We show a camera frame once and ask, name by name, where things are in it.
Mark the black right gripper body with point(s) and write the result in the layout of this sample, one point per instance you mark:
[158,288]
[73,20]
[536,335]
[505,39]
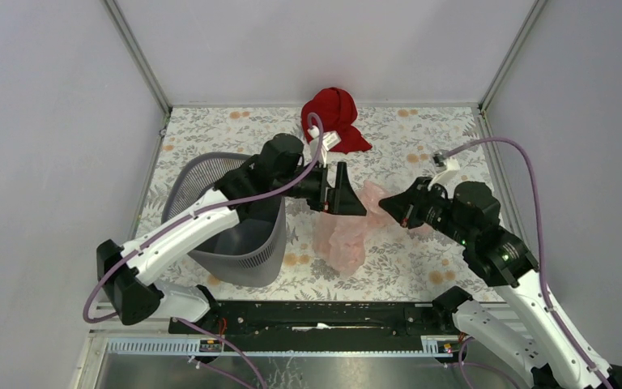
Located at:
[430,207]

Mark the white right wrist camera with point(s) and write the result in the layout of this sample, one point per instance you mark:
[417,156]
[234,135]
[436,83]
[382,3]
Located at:
[447,168]

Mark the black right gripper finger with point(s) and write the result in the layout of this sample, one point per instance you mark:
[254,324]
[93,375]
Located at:
[401,204]
[401,217]

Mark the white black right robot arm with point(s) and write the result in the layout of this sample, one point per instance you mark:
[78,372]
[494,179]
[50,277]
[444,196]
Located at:
[555,355]

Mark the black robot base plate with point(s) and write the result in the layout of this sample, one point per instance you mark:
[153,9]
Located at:
[249,317]

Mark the floral patterned table mat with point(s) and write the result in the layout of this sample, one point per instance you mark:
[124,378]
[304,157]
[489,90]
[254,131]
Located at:
[400,264]

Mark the pink plastic trash bag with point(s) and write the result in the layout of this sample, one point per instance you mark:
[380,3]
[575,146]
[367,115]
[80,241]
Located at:
[340,240]

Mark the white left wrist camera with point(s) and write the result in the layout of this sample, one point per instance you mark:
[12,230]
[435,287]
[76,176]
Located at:
[321,146]

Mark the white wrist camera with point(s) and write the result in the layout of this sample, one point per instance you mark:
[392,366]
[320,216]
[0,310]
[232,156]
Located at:
[321,146]
[447,168]

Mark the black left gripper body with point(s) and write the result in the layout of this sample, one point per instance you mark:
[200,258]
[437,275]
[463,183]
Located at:
[315,190]

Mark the grey mesh trash bin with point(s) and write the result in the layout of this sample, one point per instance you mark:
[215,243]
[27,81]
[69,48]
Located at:
[249,254]

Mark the aluminium frame rail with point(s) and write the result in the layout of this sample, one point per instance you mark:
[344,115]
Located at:
[166,336]

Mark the red cloth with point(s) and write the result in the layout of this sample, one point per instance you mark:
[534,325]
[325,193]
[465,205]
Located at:
[337,111]

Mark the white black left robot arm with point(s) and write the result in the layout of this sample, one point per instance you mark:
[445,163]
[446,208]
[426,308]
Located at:
[129,274]

